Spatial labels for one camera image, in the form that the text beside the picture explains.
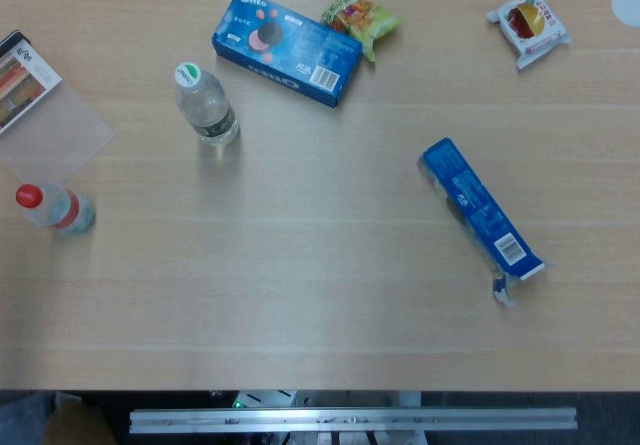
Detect blue oreo box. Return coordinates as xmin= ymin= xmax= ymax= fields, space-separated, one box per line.
xmin=211 ymin=0 xmax=364 ymax=109
xmin=416 ymin=137 xmax=547 ymax=309

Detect closed blue Oreo box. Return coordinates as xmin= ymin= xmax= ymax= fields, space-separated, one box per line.
xmin=211 ymin=0 xmax=364 ymax=109

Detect clear bottle with green-white cap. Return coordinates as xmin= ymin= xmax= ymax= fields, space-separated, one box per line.
xmin=173 ymin=61 xmax=241 ymax=147

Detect green snack bag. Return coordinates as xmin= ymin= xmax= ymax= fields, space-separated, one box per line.
xmin=320 ymin=0 xmax=403 ymax=63

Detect clear bottle with red cap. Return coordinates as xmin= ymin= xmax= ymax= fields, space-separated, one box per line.
xmin=14 ymin=182 xmax=97 ymax=238

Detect translucent plastic sheet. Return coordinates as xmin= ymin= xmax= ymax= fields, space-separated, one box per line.
xmin=0 ymin=81 xmax=117 ymax=184

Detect white packaged cake snack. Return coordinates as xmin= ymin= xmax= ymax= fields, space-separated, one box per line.
xmin=485 ymin=0 xmax=573 ymax=71

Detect book with red patterned cover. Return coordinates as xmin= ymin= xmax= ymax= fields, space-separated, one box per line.
xmin=0 ymin=29 xmax=64 ymax=137

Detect white round desk grommet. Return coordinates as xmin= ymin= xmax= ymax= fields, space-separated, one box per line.
xmin=610 ymin=0 xmax=640 ymax=29

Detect aluminium rail bar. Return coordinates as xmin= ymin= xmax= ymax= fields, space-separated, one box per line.
xmin=128 ymin=406 xmax=579 ymax=435

